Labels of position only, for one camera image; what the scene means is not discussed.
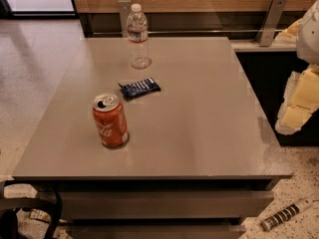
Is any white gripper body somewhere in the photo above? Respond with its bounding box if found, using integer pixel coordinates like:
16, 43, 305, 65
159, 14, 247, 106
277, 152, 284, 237
296, 0, 319, 64

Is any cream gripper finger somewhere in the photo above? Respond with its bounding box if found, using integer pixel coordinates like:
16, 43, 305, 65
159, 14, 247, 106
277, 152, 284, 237
275, 64, 319, 135
275, 19, 301, 44

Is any red coke can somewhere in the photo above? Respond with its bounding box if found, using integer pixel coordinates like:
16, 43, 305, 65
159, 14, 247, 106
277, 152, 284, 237
92, 93, 129, 147

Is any clear plastic water bottle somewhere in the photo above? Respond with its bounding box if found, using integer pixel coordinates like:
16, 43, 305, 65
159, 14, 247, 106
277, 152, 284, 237
127, 3, 152, 69

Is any grey table drawer unit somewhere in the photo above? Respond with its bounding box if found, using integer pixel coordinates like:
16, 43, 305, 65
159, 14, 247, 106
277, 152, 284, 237
13, 38, 291, 239

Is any blue snack bar wrapper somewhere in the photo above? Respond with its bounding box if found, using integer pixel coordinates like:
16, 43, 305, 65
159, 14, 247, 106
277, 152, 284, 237
119, 78, 161, 100

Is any black chair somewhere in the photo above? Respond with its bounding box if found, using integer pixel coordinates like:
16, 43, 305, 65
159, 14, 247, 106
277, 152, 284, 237
0, 179, 64, 239

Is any right metal wall bracket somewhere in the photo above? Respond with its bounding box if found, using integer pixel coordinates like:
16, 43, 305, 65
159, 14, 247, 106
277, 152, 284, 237
256, 0, 287, 47

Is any metal wall bracket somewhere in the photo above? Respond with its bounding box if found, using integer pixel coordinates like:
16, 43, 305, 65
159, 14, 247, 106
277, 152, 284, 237
256, 0, 287, 47
118, 0, 132, 38

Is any horizontal metal rail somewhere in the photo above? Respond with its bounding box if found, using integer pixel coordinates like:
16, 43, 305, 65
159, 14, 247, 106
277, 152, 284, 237
91, 29, 283, 39

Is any left metal wall bracket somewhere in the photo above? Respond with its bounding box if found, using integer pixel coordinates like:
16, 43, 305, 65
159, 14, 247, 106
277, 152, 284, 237
118, 0, 132, 38

